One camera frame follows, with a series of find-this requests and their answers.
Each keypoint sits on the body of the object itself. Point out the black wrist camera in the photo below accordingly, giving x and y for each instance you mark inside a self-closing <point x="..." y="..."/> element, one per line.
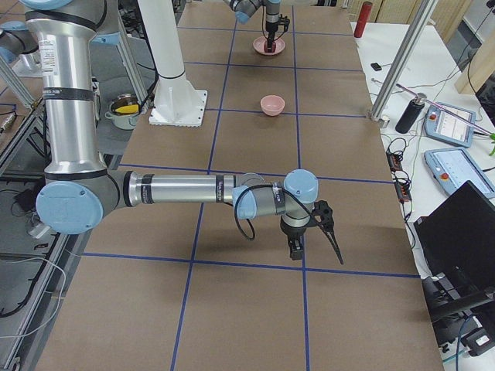
<point x="284" y="22"/>

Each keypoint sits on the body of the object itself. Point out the black water bottle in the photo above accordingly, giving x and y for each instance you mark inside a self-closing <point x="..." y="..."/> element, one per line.
<point x="411" y="113"/>

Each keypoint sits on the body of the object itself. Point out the red cylinder tube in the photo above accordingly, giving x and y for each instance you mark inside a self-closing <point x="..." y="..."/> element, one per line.
<point x="362" y="19"/>

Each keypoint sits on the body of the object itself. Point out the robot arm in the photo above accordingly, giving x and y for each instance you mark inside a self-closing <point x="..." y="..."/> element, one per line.
<point x="80" y="190"/>
<point x="245" y="9"/>

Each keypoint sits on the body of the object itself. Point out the pot with yellow object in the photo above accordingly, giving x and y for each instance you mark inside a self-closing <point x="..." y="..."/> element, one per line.
<point x="123" y="112"/>

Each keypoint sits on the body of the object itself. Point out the red apple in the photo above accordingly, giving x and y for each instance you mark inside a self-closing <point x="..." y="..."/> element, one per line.
<point x="269" y="47"/>

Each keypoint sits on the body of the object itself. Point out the aluminium frame post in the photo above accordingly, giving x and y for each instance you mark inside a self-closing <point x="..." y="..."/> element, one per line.
<point x="405" y="50"/>

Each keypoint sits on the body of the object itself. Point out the metal reacher grabber stick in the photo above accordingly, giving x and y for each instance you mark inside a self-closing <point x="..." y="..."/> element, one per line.
<point x="441" y="108"/>

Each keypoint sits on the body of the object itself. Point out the teach pendant near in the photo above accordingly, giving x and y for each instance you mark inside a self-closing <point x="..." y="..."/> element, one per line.
<point x="452" y="167"/>

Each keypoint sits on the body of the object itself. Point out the teach pendant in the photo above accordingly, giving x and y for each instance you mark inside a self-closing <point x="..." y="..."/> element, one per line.
<point x="452" y="167"/>
<point x="444" y="127"/>

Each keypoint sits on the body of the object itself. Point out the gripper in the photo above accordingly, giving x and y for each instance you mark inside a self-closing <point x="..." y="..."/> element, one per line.
<point x="292" y="234"/>
<point x="271" y="29"/>

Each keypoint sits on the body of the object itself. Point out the pink bowl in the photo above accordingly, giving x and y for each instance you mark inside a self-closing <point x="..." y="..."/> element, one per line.
<point x="272" y="105"/>

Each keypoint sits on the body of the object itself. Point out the black laptop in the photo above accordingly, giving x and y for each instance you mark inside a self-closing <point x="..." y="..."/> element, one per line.
<point x="460" y="234"/>

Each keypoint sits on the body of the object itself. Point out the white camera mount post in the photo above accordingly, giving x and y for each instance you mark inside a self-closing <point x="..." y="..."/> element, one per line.
<point x="176" y="101"/>

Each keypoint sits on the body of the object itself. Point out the teach pendant far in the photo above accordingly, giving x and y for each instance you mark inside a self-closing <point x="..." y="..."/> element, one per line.
<point x="444" y="127"/>

